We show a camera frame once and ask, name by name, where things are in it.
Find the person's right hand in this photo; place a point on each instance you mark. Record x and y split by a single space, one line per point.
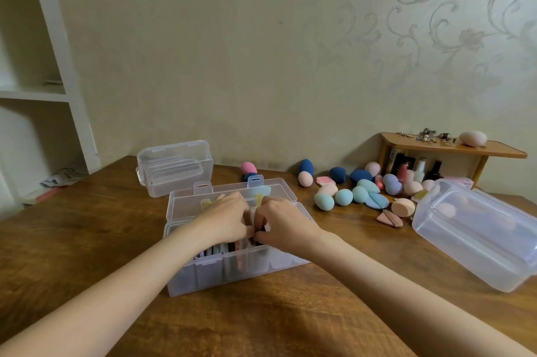
289 226

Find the person's left hand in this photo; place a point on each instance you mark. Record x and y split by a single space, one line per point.
224 220

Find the puffs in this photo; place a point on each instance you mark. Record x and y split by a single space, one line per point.
218 249

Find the pile of makeup sponges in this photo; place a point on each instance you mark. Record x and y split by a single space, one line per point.
344 197

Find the clear divided organizer box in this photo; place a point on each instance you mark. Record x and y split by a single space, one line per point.
189 277

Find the small clear plastic box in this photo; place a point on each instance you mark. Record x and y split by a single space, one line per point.
176 168

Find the large clear plastic container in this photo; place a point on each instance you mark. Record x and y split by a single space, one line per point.
474 231

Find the beige sponge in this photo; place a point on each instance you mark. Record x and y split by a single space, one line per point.
473 138

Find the person's right forearm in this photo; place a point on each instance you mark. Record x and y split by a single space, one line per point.
419 310

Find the person's left forearm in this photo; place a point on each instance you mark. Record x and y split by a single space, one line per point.
92 306

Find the pink cosmetic bottle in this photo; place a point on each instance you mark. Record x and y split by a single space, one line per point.
402 172

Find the white cosmetic bottle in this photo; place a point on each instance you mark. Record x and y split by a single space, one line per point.
419 171

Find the pile of metal hair clips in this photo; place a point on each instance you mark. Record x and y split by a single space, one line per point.
428 136

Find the crumpled printed paper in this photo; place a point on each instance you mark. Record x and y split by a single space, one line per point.
63 176

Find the pink flat pad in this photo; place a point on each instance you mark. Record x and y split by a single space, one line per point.
48 194

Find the small wooden rack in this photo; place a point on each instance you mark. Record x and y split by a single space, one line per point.
495 150

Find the white shelf unit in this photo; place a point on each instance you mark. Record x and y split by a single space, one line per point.
50 12

